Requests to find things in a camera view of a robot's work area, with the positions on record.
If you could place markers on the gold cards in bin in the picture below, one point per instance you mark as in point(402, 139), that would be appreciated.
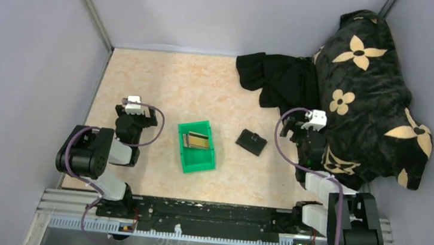
point(196, 140)

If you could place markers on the green plastic bin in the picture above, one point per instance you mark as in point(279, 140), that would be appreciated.
point(197, 152)

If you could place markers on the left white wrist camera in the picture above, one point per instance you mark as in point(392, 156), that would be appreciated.
point(132, 105)

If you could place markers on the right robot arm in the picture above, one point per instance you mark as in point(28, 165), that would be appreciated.
point(344, 216)

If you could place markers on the black floral blanket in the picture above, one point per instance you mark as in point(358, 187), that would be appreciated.
point(370, 131)

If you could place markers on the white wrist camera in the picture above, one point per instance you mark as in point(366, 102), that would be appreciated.
point(132, 105)
point(316, 120)

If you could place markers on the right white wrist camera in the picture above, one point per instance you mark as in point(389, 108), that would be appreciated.
point(316, 120)

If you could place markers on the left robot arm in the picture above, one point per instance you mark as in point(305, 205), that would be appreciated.
point(87, 151)

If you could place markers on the black cloth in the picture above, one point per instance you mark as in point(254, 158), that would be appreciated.
point(286, 82)

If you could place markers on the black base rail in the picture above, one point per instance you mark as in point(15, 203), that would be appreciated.
point(206, 219)

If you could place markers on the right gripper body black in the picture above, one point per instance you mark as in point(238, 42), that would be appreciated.
point(298, 136)

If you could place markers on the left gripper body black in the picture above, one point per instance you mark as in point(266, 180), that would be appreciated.
point(141, 121)

